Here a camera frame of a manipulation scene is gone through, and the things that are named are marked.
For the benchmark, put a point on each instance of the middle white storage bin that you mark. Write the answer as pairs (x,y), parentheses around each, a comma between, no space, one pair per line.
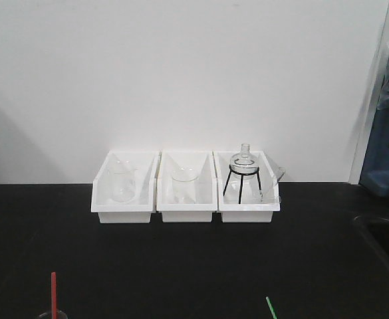
(206,187)

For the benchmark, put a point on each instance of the glass beaker in left bin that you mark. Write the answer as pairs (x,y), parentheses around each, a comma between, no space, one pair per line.
(122,185)

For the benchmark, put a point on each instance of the glass beaker in bin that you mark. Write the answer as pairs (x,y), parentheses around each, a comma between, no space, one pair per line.
(183,185)
(122,185)

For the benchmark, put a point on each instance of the black wire tripod stand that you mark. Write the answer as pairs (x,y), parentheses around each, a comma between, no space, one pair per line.
(242,176)

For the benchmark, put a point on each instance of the right white storage bin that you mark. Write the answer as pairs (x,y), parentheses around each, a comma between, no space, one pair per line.
(249,211)

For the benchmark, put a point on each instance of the left white storage bin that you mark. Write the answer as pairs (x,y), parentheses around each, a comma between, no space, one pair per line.
(138,210)

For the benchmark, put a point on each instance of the black lab sink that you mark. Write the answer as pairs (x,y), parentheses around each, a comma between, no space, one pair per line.
(385,246)

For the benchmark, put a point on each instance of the glass funnel in right bin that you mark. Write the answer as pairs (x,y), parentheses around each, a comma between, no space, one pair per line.
(267,193)

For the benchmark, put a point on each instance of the glass beaker in middle bin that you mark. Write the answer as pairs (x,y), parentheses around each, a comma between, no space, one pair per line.
(183,185)

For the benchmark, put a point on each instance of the green plastic spoon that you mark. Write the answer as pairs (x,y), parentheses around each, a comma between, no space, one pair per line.
(270,306)

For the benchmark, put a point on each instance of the white storage bin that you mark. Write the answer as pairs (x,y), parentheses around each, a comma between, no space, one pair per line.
(206,187)
(249,211)
(138,210)

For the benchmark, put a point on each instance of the round glass flask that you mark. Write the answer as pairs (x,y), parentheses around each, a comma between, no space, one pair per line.
(244,162)

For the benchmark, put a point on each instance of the red plastic spoon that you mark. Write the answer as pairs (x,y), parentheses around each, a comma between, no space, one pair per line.
(54,309)

